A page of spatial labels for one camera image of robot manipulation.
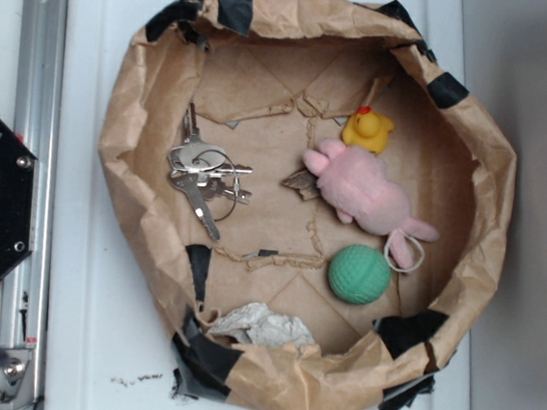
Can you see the crumpled white paper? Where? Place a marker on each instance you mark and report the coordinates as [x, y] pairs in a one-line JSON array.
[[255, 323]]

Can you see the brown paper bag bin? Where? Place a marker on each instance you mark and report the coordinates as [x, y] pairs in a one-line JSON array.
[[269, 79]]

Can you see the yellow rubber duck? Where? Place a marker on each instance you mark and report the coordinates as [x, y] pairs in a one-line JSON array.
[[368, 129]]

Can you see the silver key bunch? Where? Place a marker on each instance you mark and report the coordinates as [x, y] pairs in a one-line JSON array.
[[203, 171]]

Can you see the aluminium extrusion rail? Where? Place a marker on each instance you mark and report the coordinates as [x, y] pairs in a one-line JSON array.
[[24, 307]]

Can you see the white plastic tray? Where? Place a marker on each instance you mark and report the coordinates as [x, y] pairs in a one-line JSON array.
[[107, 347]]

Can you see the pink plush bunny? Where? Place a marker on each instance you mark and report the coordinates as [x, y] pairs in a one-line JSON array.
[[354, 182]]

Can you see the green textured ball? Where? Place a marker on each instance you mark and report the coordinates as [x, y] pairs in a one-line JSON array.
[[358, 275]]

